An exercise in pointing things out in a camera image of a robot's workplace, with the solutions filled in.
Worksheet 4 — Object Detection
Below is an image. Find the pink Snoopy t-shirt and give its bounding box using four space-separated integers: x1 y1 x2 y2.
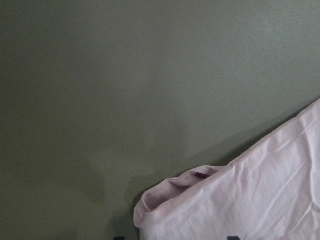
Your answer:
133 101 320 240

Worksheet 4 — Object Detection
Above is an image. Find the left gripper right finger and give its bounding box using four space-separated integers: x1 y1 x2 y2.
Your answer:
227 236 241 240

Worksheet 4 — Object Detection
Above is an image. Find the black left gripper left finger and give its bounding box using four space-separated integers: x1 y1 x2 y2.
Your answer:
114 236 125 240

